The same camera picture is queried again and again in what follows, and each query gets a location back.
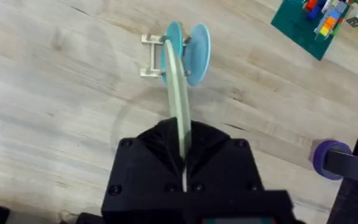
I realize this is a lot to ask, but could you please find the pale green plate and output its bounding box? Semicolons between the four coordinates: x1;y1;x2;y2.
163;39;193;192

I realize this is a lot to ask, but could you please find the blue plate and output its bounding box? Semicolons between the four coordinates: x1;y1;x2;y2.
160;21;185;85
183;23;212;88

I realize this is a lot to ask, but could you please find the small white peg rack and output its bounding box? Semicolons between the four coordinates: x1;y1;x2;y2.
139;33;193;78

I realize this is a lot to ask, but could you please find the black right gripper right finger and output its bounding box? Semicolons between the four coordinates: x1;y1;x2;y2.
185;120;265;193

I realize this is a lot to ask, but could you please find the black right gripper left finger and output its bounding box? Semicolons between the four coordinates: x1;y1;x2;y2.
101;117;185;210

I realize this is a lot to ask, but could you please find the green board with toy blocks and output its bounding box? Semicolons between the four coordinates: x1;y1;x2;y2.
270;0;354;62

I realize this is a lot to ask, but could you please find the purple tape roll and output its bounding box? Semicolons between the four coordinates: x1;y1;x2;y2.
308;139;353;182

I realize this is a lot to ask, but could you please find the dark grey bar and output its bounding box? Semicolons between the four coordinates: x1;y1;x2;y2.
323;150;358;185

